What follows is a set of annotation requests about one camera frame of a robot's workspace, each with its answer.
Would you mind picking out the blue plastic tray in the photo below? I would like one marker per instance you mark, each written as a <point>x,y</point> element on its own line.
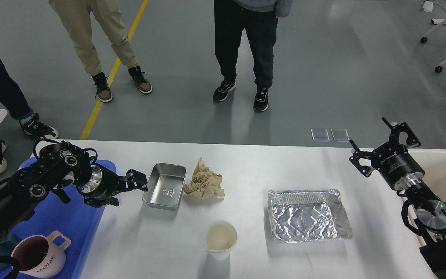
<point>75,220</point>

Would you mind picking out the left floor outlet plate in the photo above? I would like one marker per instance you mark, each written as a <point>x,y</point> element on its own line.
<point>320,135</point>

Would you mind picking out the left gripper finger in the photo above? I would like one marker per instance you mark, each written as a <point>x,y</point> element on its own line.
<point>133,179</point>
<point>98,202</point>

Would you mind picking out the white paper cup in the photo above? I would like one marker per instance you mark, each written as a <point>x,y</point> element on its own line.
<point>219,240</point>

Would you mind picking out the right floor outlet plate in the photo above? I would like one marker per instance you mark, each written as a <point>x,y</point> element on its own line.
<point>340,135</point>

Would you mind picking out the stainless steel rectangular tray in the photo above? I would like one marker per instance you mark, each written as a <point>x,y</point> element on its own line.
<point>165,186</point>

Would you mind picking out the pink mug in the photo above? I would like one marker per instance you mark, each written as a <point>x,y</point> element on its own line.
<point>42,256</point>

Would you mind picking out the aluminium foil tray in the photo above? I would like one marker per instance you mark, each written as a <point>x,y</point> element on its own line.
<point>304,215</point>

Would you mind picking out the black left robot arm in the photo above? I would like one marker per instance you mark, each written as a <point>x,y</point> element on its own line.
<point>58,165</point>

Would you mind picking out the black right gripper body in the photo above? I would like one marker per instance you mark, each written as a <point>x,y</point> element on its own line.
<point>397,166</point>

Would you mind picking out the floor outlet plate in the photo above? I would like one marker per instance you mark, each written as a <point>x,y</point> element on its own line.
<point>320,135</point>
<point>340,135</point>

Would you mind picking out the person in beige trousers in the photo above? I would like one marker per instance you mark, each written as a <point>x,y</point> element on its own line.
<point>75,17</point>

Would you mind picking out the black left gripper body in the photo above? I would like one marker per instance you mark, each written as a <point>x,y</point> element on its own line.
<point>102,184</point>

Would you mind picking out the crumpled brown paper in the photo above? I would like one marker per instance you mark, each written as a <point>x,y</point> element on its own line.
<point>205,183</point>

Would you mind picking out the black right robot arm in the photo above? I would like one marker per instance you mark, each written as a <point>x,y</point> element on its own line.
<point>423,212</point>

